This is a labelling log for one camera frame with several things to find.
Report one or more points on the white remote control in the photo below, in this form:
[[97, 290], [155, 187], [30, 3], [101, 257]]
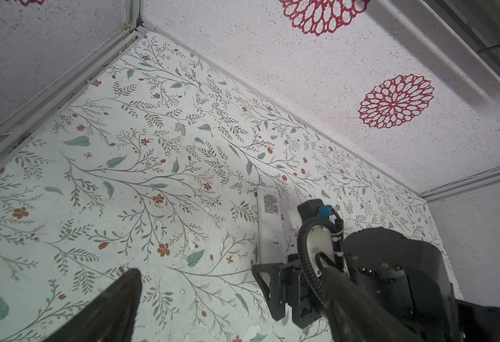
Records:
[[271, 234]]

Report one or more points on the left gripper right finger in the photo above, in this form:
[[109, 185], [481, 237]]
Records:
[[352, 316]]

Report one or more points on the dark grey wall shelf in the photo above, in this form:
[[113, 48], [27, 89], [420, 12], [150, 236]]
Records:
[[477, 23]]

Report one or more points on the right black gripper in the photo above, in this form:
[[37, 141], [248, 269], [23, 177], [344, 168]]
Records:
[[285, 283]]

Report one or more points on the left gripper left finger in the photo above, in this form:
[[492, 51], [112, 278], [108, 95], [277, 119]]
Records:
[[110, 316]]

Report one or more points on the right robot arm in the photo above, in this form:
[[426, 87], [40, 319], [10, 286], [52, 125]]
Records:
[[373, 285]]

